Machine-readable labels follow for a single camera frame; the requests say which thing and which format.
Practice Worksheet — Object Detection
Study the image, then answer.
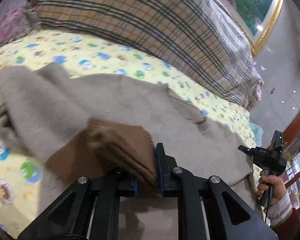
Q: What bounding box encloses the beige knit sweater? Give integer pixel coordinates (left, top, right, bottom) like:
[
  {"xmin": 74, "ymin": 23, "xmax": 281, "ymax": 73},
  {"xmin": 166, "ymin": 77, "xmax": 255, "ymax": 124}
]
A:
[{"xmin": 0, "ymin": 63, "xmax": 261, "ymax": 239}]

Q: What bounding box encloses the floral print sleeve forearm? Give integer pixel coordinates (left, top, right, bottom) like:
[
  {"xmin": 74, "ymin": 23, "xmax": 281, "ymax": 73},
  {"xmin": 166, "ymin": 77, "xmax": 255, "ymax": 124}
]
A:
[{"xmin": 267, "ymin": 191, "xmax": 293, "ymax": 227}]

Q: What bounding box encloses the person's right hand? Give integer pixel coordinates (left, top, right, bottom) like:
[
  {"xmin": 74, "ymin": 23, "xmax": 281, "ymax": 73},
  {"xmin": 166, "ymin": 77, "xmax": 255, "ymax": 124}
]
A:
[{"xmin": 256, "ymin": 171, "xmax": 286, "ymax": 206}]

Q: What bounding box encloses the teal cloth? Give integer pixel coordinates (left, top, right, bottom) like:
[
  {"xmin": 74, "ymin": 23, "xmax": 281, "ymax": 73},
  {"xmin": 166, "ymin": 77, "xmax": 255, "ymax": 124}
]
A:
[{"xmin": 249, "ymin": 122, "xmax": 263, "ymax": 147}]

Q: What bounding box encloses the yellow cartoon bear bedsheet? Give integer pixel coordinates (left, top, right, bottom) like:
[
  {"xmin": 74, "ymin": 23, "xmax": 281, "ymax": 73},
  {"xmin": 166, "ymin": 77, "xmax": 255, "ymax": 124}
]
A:
[{"xmin": 0, "ymin": 30, "xmax": 255, "ymax": 237}]

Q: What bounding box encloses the gold framed landscape painting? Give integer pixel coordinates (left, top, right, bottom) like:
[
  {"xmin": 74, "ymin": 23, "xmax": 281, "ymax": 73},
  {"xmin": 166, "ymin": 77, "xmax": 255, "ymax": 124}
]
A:
[{"xmin": 219, "ymin": 0, "xmax": 284, "ymax": 56}]

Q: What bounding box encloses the plaid beige quilt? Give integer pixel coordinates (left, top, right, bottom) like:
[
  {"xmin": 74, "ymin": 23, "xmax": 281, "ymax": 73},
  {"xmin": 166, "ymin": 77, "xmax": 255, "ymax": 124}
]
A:
[{"xmin": 32, "ymin": 0, "xmax": 263, "ymax": 111}]

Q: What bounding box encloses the floral ruffled pillow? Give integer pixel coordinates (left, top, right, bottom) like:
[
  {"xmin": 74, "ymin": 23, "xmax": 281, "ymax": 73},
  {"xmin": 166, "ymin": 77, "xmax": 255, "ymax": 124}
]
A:
[{"xmin": 0, "ymin": 0, "xmax": 40, "ymax": 47}]

